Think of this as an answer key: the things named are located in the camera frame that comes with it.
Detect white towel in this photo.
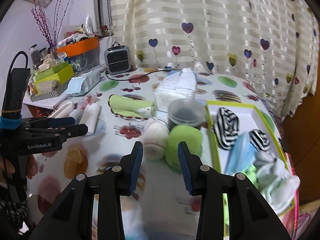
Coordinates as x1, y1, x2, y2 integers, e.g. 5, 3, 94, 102
79, 103, 101, 135

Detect black white striped sock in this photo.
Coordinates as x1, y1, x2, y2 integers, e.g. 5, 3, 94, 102
213, 107, 240, 150

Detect blue face mask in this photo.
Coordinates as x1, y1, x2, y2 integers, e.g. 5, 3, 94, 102
224, 132, 257, 176

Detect green towel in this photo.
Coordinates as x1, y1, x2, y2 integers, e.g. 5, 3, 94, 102
108, 94, 156, 120

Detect light green cloth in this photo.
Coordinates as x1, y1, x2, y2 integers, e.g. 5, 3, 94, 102
243, 165, 258, 188

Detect grey work glove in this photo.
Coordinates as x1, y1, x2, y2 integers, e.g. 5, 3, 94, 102
254, 151, 276, 168

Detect plaid sleeve forearm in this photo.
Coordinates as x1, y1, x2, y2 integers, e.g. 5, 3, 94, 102
1, 200, 28, 230

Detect person's left hand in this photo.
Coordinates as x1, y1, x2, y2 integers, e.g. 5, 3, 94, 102
0, 153, 38, 181

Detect white curved plastic piece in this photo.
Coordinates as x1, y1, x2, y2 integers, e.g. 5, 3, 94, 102
48, 101, 75, 118

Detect green lidded jar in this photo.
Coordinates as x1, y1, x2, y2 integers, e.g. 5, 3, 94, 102
164, 125, 203, 170

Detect chevron patterned box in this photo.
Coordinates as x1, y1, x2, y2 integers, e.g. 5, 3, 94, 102
30, 83, 68, 102

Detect green cardboard box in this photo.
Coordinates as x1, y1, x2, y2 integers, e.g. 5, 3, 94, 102
34, 62, 74, 94

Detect blue wet wipes pack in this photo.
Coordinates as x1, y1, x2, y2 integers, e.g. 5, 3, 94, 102
65, 70, 100, 96

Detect clear lidded container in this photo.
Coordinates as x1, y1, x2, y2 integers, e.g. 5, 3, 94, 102
168, 99, 205, 130

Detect green rimmed white tray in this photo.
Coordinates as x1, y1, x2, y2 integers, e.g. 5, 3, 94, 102
206, 101, 300, 232

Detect orange storage box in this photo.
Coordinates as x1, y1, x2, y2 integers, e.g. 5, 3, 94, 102
56, 37, 99, 57

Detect white tissue pack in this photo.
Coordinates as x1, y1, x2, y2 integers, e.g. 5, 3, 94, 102
155, 68, 197, 112

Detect grey small heater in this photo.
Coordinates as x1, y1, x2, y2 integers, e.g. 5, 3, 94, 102
104, 45, 132, 75

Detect purple decorative twigs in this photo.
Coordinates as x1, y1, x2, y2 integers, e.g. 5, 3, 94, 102
31, 0, 73, 49

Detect wooden wardrobe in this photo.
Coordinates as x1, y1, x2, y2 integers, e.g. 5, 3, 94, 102
283, 90, 319, 204

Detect heart patterned curtain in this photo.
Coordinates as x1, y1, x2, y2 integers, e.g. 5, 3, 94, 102
110, 0, 319, 117

